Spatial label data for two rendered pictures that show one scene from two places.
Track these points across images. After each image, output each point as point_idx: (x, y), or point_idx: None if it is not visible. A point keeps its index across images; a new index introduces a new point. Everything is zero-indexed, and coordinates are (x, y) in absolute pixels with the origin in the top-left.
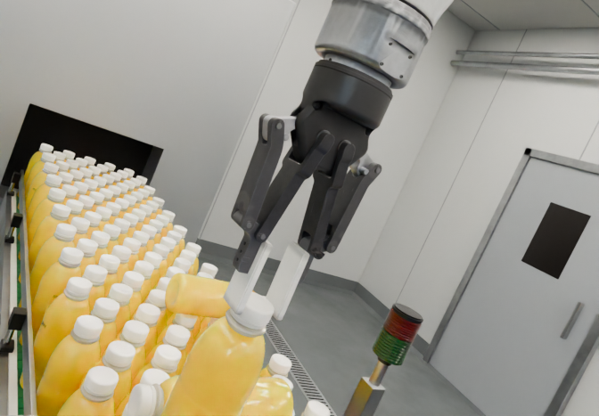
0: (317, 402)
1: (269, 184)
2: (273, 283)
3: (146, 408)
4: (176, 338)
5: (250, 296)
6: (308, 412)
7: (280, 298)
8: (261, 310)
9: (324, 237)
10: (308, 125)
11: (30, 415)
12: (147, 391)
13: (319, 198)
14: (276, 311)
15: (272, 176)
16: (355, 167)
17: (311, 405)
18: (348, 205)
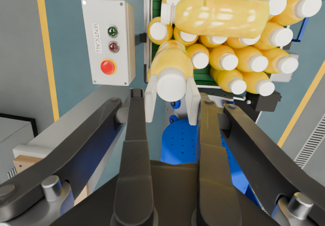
0: None
1: (104, 154)
2: (188, 84)
3: (164, 23)
4: None
5: (170, 81)
6: (300, 7)
7: (186, 98)
8: (169, 99)
9: (226, 122)
10: None
11: (121, 1)
12: (164, 16)
13: (196, 153)
14: (185, 97)
15: (99, 162)
16: (276, 218)
17: (306, 3)
18: (242, 170)
